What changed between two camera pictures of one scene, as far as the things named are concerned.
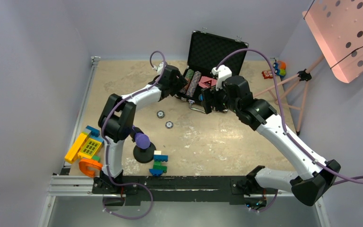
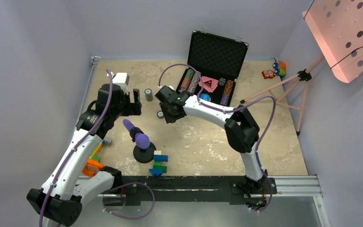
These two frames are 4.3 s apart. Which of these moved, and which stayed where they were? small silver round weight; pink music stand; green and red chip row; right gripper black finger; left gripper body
Moved: right gripper black finger; left gripper body
Stayed: pink music stand; green and red chip row; small silver round weight
